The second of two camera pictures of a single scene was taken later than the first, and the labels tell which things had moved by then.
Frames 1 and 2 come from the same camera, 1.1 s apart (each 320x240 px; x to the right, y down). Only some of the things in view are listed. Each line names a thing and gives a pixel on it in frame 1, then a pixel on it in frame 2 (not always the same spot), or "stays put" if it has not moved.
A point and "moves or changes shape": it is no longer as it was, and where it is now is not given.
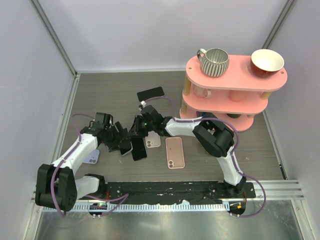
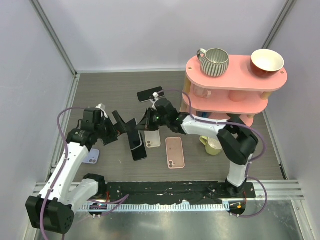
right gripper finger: (136, 131) -> (145, 123)
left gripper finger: (125, 147) -> (130, 126)
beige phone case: (152, 140) stays put
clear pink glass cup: (202, 92) stays put
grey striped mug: (214, 62) stays put
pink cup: (237, 95) stays put
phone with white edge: (125, 147) moves or changes shape
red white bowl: (266, 63) stays put
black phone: (138, 149) stays put
